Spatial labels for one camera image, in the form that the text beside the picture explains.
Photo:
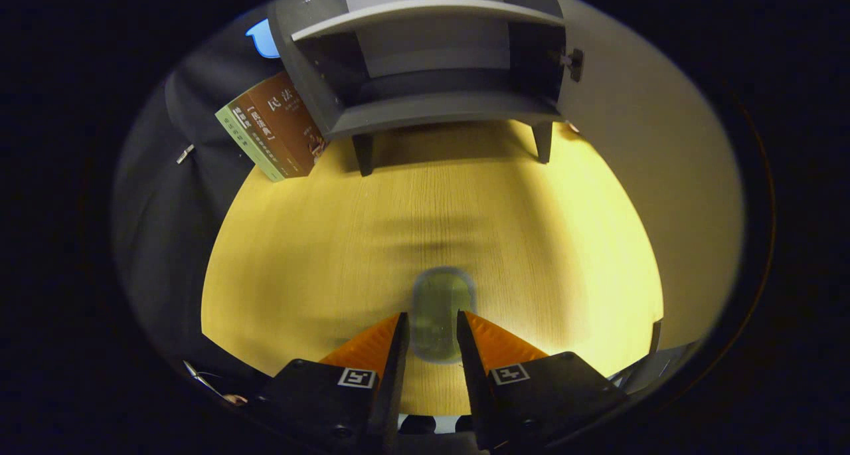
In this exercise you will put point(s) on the grey cabinet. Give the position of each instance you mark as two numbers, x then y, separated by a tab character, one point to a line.
431	109

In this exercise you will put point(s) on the brown and green book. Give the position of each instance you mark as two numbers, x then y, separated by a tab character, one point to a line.
279	126

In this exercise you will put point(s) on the silver clip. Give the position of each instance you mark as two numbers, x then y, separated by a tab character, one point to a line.
185	154

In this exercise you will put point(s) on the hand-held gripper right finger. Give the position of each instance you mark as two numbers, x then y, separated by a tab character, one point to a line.
475	388

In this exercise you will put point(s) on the small pale green container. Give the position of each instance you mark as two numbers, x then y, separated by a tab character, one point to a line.
438	309

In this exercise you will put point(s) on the black backdrop cloth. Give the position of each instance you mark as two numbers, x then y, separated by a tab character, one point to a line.
166	242

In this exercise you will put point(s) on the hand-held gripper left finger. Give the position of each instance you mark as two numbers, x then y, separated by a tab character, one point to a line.
392	388

